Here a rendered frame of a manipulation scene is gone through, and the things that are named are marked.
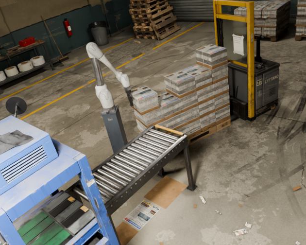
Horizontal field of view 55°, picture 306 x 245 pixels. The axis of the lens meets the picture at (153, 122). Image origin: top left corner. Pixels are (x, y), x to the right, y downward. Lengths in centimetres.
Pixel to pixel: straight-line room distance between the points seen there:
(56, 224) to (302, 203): 259
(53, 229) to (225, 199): 198
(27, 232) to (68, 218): 36
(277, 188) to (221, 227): 88
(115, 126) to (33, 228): 165
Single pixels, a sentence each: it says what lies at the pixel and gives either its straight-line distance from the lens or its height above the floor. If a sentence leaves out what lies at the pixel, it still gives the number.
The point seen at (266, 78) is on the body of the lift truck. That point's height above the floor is 65.
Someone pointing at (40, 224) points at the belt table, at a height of 80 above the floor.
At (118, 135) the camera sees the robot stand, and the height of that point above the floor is 64.
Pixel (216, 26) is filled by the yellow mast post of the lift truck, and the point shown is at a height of 147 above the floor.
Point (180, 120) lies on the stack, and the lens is 427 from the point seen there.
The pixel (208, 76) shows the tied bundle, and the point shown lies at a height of 98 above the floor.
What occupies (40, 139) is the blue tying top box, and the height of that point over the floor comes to 175.
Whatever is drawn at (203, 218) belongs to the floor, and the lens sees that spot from 354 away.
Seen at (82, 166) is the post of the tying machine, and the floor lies 148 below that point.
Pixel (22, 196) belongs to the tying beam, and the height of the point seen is 155.
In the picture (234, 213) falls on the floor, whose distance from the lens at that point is 358.
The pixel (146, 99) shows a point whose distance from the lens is 383.
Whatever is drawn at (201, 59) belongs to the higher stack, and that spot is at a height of 117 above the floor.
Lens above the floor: 271
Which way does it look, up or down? 31 degrees down
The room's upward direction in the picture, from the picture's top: 12 degrees counter-clockwise
